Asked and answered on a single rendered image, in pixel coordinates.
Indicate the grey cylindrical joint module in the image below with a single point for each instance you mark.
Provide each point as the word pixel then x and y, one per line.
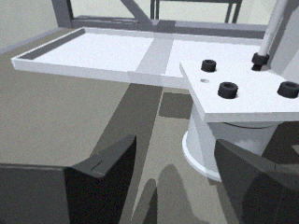
pixel 199 141

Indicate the white shallow tray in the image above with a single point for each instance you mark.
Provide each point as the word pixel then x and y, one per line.
pixel 131 56

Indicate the blue electric screwdriver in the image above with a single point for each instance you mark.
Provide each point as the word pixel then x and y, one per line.
pixel 272 25

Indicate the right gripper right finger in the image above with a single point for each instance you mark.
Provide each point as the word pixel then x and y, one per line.
pixel 260 191

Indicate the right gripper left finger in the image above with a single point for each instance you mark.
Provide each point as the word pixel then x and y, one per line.
pixel 95 193

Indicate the black socket-head screw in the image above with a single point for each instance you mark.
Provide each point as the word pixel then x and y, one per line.
pixel 288 89
pixel 227 90
pixel 258 61
pixel 208 66

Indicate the white square plate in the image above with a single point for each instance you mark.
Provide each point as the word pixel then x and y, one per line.
pixel 256 98

